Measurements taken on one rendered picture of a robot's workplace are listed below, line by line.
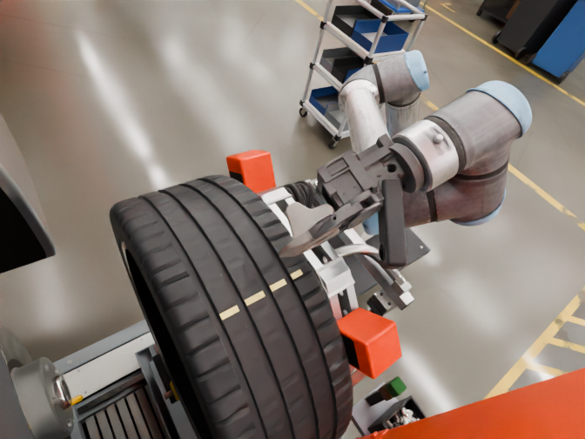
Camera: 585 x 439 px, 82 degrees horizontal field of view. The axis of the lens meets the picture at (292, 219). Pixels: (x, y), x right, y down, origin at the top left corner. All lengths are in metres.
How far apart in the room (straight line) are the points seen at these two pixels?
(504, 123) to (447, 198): 0.13
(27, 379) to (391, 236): 0.65
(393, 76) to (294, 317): 0.75
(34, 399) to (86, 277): 1.21
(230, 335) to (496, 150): 0.44
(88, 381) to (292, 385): 1.20
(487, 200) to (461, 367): 1.60
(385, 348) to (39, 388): 0.58
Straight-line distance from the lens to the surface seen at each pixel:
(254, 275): 0.51
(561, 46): 6.36
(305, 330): 0.53
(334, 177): 0.43
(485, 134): 0.50
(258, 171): 0.71
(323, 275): 0.60
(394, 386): 1.11
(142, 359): 1.55
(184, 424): 1.41
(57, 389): 0.80
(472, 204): 0.59
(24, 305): 1.94
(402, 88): 1.07
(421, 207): 0.57
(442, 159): 0.47
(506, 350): 2.35
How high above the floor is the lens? 1.62
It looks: 49 degrees down
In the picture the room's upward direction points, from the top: 19 degrees clockwise
